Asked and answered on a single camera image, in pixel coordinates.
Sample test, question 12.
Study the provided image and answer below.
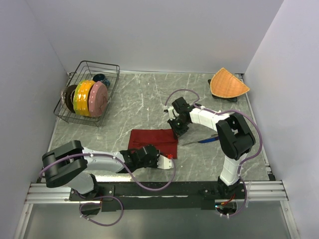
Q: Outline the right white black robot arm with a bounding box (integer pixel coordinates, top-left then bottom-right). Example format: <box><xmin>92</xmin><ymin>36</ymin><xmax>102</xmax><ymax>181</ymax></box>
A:
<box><xmin>163</xmin><ymin>97</ymin><xmax>256</xmax><ymax>199</ymax></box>

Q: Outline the dark red cloth napkin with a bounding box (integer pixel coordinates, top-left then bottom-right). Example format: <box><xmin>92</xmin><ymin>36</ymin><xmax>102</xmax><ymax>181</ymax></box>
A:
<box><xmin>128</xmin><ymin>129</ymin><xmax>178</xmax><ymax>159</ymax></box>

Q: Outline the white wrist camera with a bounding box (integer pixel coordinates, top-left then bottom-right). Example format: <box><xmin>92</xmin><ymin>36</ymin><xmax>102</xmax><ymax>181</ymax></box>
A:
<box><xmin>163</xmin><ymin>106</ymin><xmax>179</xmax><ymax>120</ymax></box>
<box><xmin>157</xmin><ymin>154</ymin><xmax>174</xmax><ymax>170</ymax></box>

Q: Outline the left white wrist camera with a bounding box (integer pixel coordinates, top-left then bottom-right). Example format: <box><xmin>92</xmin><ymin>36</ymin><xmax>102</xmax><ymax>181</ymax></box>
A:
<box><xmin>157</xmin><ymin>154</ymin><xmax>174</xmax><ymax>170</ymax></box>

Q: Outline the black wire dish rack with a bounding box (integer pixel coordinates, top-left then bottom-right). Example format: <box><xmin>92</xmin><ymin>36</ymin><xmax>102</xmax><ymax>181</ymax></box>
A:
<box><xmin>53</xmin><ymin>60</ymin><xmax>120</xmax><ymax>127</ymax></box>

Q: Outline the dark teal mug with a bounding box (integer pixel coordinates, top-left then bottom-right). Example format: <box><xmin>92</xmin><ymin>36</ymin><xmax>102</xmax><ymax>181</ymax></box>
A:
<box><xmin>92</xmin><ymin>74</ymin><xmax>111</xmax><ymax>88</ymax></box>

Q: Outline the pink dotted plate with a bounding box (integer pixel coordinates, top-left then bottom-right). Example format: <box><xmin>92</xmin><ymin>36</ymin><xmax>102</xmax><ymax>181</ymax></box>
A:
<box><xmin>88</xmin><ymin>81</ymin><xmax>108</xmax><ymax>118</ymax></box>

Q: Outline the orange woven fan basket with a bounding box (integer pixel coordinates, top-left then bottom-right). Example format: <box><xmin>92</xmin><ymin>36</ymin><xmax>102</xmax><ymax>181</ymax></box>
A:
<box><xmin>209</xmin><ymin>68</ymin><xmax>250</xmax><ymax>99</ymax></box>

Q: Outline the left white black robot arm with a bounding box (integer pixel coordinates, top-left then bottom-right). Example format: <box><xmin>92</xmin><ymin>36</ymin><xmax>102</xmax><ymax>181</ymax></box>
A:
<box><xmin>41</xmin><ymin>140</ymin><xmax>160</xmax><ymax>200</ymax></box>

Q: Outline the dark brown plate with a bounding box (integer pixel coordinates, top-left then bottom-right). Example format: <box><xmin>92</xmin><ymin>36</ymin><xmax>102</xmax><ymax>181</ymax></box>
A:
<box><xmin>60</xmin><ymin>85</ymin><xmax>77</xmax><ymax>113</ymax></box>

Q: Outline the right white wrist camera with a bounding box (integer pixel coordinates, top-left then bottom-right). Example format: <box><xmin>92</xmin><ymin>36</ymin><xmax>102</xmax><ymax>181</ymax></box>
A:
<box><xmin>163</xmin><ymin>106</ymin><xmax>179</xmax><ymax>120</ymax></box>

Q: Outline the blue handled knife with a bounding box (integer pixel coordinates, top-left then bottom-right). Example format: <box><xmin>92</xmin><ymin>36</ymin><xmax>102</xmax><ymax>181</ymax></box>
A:
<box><xmin>182</xmin><ymin>134</ymin><xmax>219</xmax><ymax>146</ymax></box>

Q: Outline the aluminium extrusion rail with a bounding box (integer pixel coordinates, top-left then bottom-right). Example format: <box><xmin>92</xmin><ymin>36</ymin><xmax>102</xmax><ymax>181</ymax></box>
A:
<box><xmin>25</xmin><ymin>181</ymin><xmax>288</xmax><ymax>204</ymax></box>

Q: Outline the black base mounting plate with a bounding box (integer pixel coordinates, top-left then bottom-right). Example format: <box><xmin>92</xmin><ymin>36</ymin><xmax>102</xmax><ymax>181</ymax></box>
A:
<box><xmin>69</xmin><ymin>181</ymin><xmax>245</xmax><ymax>212</ymax></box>

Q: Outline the yellow green plate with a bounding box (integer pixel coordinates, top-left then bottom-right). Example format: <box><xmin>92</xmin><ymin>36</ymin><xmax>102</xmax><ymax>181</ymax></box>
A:
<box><xmin>73</xmin><ymin>80</ymin><xmax>95</xmax><ymax>117</ymax></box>

